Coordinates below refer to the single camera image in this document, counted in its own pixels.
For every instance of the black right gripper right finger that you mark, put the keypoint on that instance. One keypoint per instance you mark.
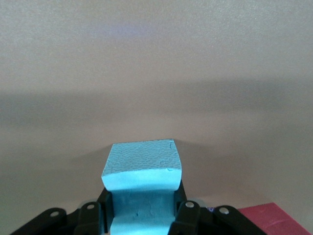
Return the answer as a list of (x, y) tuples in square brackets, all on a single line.
[(188, 218)]

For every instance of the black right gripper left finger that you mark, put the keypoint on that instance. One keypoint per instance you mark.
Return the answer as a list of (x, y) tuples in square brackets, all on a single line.
[(90, 220)]

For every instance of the light blue foam cube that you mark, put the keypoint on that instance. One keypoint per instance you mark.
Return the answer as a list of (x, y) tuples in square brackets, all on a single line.
[(141, 159)]

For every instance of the red foam cube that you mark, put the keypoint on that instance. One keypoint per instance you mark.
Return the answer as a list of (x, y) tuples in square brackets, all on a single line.
[(269, 220)]

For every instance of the brown table cover sheet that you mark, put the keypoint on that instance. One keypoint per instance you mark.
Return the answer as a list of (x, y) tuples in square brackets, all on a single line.
[(156, 73)]

